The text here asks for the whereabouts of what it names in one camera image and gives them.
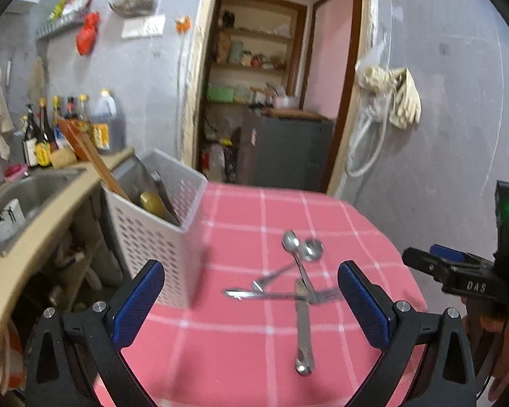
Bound steel fork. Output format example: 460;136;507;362
222;289;342;306

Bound steel spoon round bowl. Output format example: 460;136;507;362
251;238;325;294

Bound steel peeler tube handle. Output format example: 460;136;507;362
295;299;314;377

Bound gold spoon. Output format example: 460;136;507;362
139;191;175;224

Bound steel utensil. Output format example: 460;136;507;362
150;171;181;226

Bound right hand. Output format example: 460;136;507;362
460;297;509;406

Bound beige countertop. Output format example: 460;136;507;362
0;147;136;391

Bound beige rubber gloves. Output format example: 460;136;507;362
357;65;422;130

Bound pink checked tablecloth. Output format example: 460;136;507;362
92;181;430;407

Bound white cup in sink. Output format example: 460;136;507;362
0;198;25;243

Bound steel sink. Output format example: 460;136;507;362
0;168;85;257

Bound dark grey cabinet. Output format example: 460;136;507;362
236;109;334;191

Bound white perforated utensil basket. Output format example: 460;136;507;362
105;149;208;309

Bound pink soap dish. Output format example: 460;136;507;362
3;163;29;182

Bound twine roll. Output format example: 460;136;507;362
50;148;78;169

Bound tall brown sauce bottle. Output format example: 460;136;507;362
36;97;58;168

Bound dark soy sauce bottle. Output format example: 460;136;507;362
21;103;41;168

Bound large dark vinegar jug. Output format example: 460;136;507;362
90;89;126;154

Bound yellow cap bottle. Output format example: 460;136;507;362
77;94;91;135

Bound red cap bottle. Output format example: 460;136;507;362
65;97;78;121

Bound wooden shelf unit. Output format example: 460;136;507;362
205;0;307;105

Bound red plastic bag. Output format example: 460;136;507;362
76;12;100;56

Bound orange wall hook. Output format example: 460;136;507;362
175;16;192;35

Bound wall socket panel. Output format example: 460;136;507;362
121;14;166;40

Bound grey wall rack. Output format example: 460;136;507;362
36;10;89;40

